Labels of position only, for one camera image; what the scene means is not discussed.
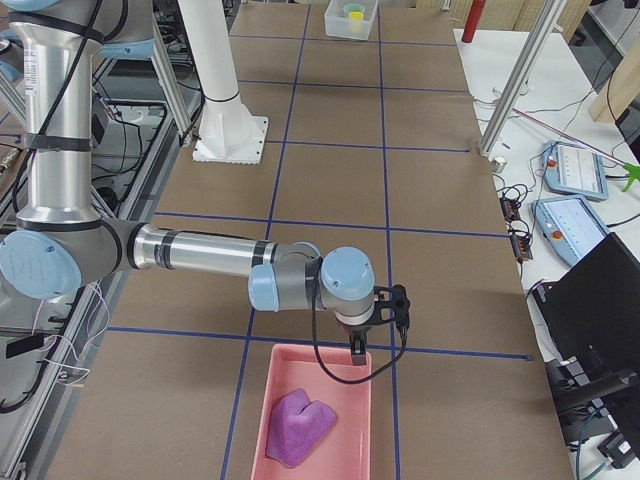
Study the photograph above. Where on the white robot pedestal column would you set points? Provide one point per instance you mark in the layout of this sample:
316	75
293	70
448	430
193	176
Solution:
227	131

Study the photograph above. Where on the black laptop computer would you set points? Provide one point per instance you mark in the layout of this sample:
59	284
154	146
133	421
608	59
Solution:
592	312

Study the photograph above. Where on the mint green bowl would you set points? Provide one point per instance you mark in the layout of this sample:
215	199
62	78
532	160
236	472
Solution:
354	10

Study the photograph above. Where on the green tipped reacher stick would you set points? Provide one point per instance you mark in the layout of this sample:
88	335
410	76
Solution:
632	170

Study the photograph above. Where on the red cylinder bottle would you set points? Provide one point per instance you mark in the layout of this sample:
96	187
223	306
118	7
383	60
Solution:
472	20

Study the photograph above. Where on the near blue teach pendant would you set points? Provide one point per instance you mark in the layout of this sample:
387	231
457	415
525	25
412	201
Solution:
571	226

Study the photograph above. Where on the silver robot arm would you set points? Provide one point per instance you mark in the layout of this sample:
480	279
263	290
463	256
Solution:
61	243

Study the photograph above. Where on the purple microfiber cloth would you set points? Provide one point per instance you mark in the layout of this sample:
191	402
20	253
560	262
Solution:
297	426

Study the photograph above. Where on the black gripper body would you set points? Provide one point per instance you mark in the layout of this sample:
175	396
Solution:
353	331

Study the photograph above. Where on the far blue teach pendant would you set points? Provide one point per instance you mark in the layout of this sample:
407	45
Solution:
571	169

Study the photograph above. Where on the aluminium frame post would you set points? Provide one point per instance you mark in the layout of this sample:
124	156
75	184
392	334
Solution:
523	66

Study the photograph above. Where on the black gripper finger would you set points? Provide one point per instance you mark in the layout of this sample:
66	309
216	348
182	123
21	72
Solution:
358	348

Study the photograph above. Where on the pink plastic bin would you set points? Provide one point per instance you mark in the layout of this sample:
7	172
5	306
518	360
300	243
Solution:
345	451

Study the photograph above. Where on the clear white plastic bin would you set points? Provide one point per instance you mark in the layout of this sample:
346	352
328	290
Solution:
337	24

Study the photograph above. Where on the yellow plastic cup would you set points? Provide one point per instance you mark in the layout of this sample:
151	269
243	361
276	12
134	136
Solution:
356	26

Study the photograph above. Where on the blue teach pendant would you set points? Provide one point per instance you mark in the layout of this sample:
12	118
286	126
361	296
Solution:
571	169
571	226

